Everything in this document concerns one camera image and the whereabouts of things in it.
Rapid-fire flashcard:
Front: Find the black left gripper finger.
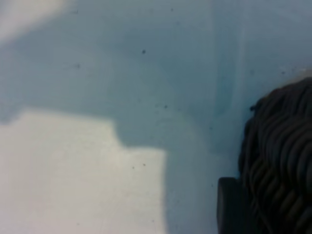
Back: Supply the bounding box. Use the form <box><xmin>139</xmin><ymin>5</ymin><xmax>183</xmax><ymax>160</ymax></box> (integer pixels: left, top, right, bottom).
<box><xmin>216</xmin><ymin>176</ymin><xmax>246</xmax><ymax>234</ymax></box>

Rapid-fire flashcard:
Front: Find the dark brown wicker basket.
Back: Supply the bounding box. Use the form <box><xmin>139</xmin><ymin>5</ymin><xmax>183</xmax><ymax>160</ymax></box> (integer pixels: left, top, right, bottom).
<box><xmin>238</xmin><ymin>77</ymin><xmax>312</xmax><ymax>234</ymax></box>

